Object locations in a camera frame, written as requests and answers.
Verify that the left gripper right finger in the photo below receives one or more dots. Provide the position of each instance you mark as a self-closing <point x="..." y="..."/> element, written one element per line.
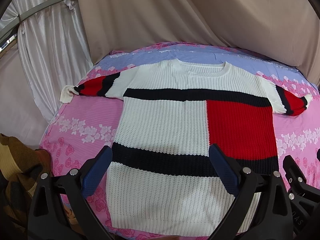
<point x="272" y="218"/>

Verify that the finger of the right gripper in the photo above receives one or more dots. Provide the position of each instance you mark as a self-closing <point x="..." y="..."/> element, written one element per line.
<point x="304" y="198"/>

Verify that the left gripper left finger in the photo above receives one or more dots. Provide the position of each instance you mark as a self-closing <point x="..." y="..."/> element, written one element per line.
<point x="47" y="217"/>

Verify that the white red black knit sweater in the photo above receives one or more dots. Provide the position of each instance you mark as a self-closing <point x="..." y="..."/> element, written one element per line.
<point x="160" y="179"/>

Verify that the brown yellow striped cloth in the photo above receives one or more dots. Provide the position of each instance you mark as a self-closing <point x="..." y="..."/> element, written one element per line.
<point x="21" y="167"/>

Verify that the pink floral bed sheet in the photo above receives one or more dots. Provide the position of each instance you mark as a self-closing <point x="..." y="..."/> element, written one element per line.
<point x="87" y="123"/>

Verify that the white satin curtain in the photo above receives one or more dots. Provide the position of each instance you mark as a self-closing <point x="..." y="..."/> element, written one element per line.
<point x="45" y="52"/>

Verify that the beige draped cloth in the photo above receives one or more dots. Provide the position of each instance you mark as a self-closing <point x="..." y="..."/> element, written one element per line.
<point x="284" y="30"/>

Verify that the grey metal rail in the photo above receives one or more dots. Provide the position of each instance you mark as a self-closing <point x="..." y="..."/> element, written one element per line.
<point x="7" y="31"/>

